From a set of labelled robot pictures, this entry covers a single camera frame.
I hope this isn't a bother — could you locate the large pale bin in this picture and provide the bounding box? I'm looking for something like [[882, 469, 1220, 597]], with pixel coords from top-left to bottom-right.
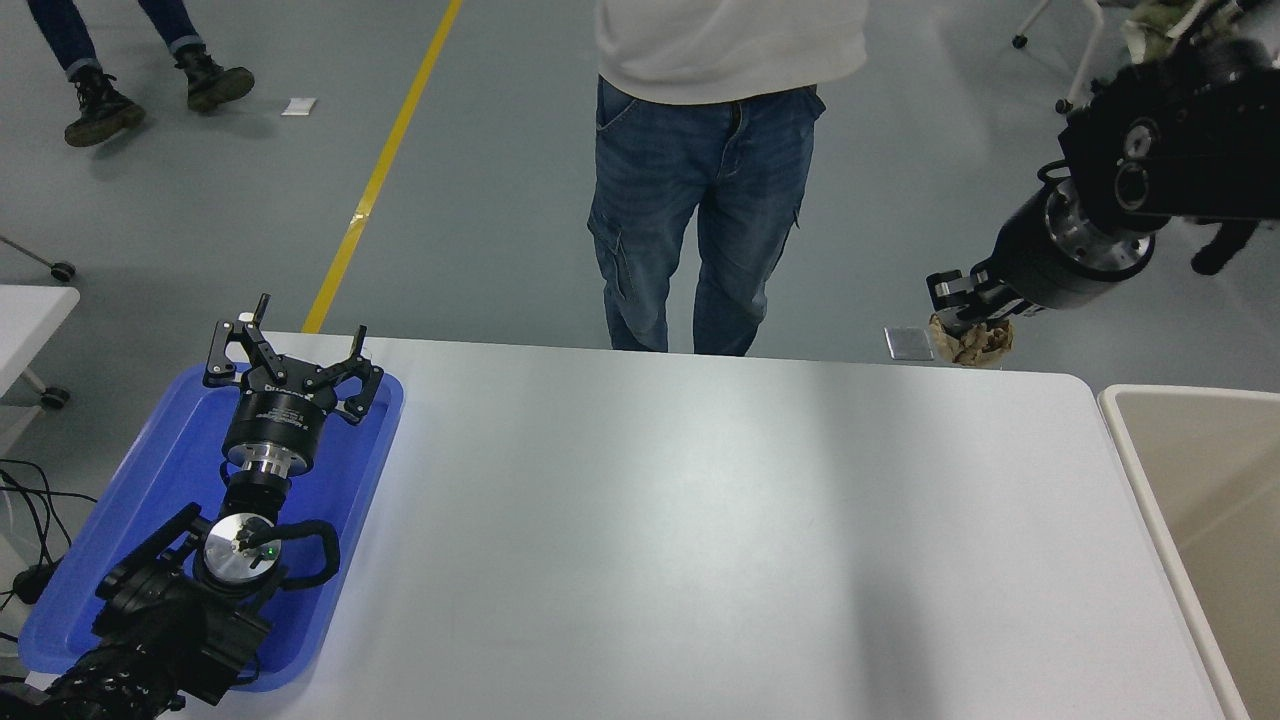
[[1097, 384, 1280, 720]]

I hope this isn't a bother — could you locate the person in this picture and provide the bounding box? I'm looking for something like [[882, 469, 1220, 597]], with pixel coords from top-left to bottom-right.
[[587, 0, 870, 358], [26, 0, 257, 149]]

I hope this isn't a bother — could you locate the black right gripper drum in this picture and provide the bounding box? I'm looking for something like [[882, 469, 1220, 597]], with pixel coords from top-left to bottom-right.
[[987, 190, 1123, 312]]

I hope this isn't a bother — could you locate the blue plastic tray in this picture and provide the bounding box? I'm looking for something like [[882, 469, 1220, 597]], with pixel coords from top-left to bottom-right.
[[18, 362, 406, 693]]

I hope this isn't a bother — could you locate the black floor cable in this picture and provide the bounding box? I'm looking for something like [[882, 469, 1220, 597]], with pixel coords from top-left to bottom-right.
[[0, 458, 99, 641]]

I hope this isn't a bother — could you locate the grey leg with caster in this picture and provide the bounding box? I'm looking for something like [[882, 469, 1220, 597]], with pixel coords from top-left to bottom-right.
[[0, 234, 78, 282]]

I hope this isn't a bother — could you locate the white wheeled chair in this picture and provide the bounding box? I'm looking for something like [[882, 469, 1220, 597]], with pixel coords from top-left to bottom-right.
[[1011, 0, 1246, 116]]

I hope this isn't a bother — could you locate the tan paper ball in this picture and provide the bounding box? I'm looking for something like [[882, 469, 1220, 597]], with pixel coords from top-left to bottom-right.
[[928, 312, 1016, 370]]

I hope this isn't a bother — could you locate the silver floor plate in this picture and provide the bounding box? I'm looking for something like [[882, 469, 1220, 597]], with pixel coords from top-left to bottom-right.
[[884, 325, 935, 362]]

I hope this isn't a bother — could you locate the small white side table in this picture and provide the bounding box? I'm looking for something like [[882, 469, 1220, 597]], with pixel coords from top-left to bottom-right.
[[0, 284, 82, 412]]

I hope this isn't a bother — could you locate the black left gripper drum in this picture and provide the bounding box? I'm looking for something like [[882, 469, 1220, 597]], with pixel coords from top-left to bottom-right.
[[221, 366, 339, 463]]

